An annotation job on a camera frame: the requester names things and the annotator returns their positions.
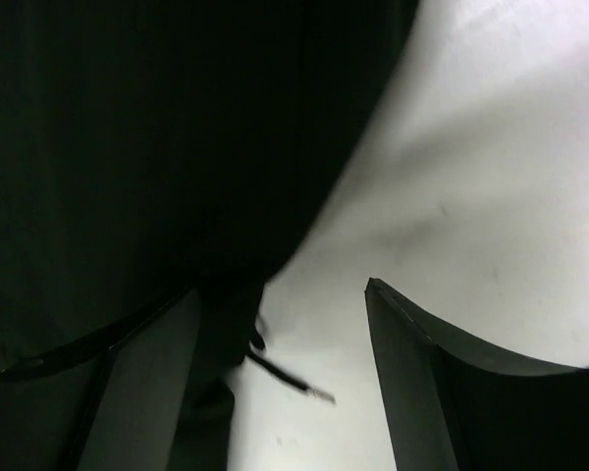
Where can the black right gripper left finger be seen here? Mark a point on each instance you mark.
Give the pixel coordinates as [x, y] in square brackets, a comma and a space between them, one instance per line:
[107, 401]

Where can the black trousers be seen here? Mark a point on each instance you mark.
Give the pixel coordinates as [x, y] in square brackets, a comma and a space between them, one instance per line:
[149, 147]

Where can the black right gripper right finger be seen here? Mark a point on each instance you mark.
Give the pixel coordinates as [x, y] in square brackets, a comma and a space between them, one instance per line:
[456, 402]

